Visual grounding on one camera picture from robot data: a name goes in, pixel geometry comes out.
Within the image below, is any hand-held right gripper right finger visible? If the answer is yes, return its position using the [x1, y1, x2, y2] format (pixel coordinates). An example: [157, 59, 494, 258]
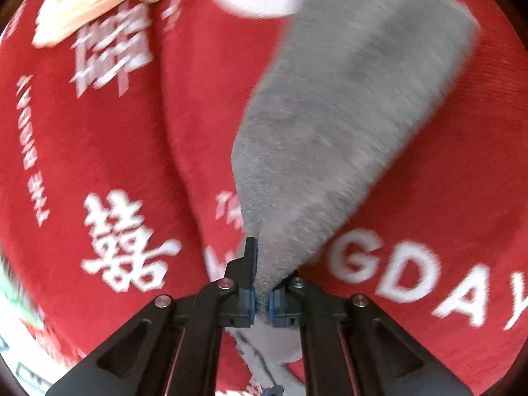
[267, 271, 475, 396]

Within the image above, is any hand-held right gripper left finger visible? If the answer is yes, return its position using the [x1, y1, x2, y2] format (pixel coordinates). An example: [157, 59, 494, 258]
[45, 237, 259, 396]

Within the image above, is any grey small garment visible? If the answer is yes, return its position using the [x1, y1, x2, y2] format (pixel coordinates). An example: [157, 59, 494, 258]
[225, 0, 481, 396]

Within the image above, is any red printed blanket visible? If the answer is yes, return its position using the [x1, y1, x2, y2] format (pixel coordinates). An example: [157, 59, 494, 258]
[0, 0, 528, 396]

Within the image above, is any white green printed sheet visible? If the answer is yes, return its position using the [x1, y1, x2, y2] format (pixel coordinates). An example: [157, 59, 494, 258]
[0, 251, 87, 396]

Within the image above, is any orange frilly cloth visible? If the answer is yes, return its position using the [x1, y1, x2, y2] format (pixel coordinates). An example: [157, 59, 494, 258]
[31, 0, 170, 48]

